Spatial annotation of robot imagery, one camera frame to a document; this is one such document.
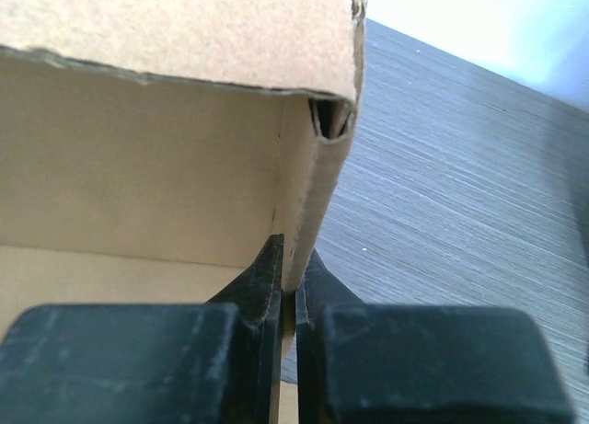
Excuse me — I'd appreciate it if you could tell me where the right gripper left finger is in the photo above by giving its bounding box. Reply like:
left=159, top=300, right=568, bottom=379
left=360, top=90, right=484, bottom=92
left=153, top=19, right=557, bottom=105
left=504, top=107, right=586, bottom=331
left=1, top=235, right=283, bottom=423

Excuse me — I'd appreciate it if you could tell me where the brown cardboard sheet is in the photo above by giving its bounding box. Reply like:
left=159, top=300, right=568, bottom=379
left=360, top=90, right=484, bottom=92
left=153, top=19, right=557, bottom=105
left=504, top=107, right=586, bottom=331
left=1, top=0, right=367, bottom=363

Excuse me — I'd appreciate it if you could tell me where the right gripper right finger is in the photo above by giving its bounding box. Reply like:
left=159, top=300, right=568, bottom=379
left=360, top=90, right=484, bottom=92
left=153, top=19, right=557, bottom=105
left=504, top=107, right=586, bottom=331
left=295, top=254, right=571, bottom=423

